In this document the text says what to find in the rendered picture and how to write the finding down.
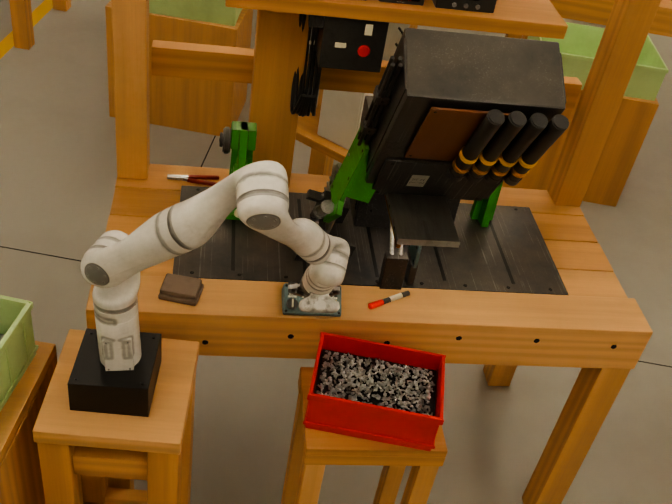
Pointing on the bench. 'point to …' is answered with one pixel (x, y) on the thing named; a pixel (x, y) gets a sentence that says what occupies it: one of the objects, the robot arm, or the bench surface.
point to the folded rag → (181, 289)
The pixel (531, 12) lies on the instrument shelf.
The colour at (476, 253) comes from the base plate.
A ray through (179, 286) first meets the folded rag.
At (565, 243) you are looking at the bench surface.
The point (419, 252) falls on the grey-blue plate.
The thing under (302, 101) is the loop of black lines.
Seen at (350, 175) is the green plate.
